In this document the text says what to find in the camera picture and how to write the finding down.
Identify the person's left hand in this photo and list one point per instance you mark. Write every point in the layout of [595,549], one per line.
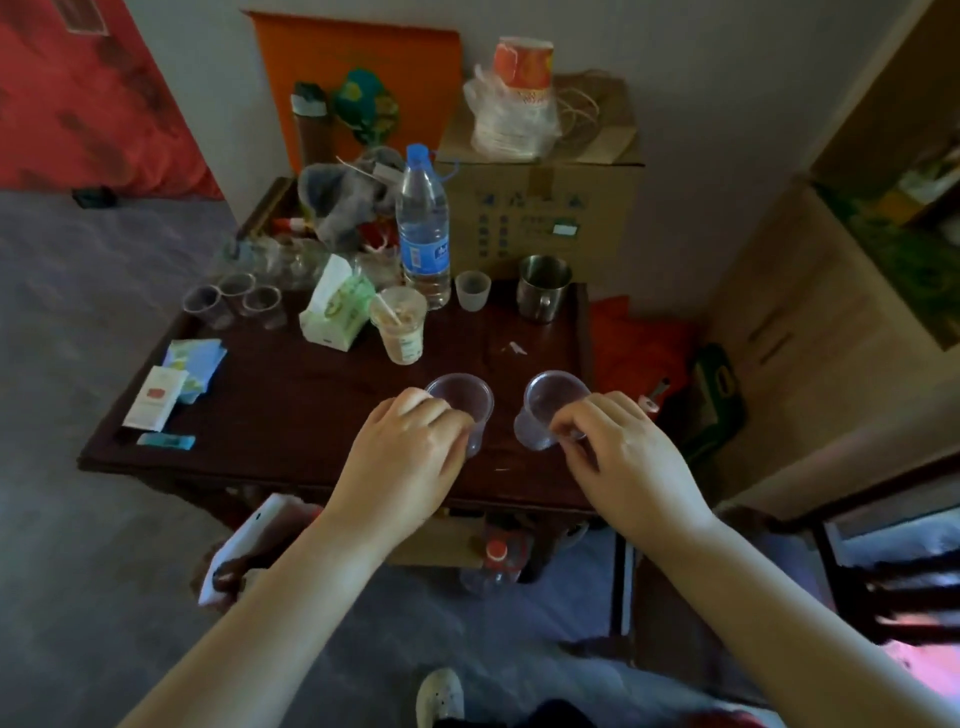
[397,472]

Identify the person's right hand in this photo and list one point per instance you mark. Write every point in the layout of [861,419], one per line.
[637,472]

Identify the person's right forearm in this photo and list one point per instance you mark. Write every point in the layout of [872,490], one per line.
[787,645]

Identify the person's left forearm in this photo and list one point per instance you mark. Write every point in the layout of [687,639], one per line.
[285,622]

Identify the beige lidded drink cup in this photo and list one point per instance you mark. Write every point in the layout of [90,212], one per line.
[401,337]

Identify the small frosted plastic cup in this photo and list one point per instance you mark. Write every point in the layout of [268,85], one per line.
[473,292]

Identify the person's white left shoe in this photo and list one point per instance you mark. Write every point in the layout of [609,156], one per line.
[440,697]

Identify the person's black trousers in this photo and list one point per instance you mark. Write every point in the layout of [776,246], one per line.
[559,716]

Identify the small cardboard box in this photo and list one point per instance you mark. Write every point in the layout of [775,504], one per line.
[435,544]

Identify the green black bag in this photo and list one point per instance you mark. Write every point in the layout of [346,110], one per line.
[716,397]

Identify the black metal stand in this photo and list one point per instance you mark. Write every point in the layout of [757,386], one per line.
[621,585]

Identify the dark wooden table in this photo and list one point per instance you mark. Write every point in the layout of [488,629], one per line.
[300,405]

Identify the orange red bag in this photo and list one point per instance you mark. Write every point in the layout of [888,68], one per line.
[637,352]

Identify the clear bottle with red cap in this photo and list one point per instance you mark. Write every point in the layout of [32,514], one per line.
[495,562]

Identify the white paper bag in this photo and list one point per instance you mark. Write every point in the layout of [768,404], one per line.
[247,532]

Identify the white plastic straw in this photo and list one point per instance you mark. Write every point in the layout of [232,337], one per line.
[388,309]

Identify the green white tissue pack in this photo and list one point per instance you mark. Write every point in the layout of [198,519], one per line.
[334,311]

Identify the stainless steel mug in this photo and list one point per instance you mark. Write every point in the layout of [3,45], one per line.
[541,289]

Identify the light wooden drawer chest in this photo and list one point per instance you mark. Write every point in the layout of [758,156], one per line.
[825,360]

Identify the dark wooden chair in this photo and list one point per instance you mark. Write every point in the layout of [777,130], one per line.
[832,585]

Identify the blue green paper packets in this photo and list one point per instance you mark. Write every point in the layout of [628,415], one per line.
[199,360]

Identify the teal lighter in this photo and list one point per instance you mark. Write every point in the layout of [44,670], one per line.
[165,442]

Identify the clear plastic package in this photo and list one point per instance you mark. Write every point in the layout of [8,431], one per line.
[277,259]

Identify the clear water bottle blue cap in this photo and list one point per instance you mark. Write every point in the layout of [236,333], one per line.
[424,225]

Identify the white packet with red print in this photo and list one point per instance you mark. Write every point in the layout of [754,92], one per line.
[154,397]

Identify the red cloth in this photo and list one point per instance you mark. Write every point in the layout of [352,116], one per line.
[720,720]

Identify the red white tube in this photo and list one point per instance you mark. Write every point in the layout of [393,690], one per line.
[289,223]

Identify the brown cardboard box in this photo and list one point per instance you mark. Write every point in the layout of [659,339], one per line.
[540,210]

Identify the woven wooden basket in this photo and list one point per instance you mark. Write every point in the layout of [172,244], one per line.
[266,202]

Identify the green patterned bag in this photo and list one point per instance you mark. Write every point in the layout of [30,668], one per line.
[907,270]

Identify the brown tube with green top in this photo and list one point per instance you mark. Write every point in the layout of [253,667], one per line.
[311,131]

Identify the green yellow toy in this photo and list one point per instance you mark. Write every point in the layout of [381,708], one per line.
[364,105]

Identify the orange board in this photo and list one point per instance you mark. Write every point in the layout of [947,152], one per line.
[420,82]

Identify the small black object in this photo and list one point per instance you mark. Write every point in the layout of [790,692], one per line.
[95,197]

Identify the red blanket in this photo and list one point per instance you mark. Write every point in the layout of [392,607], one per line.
[82,97]

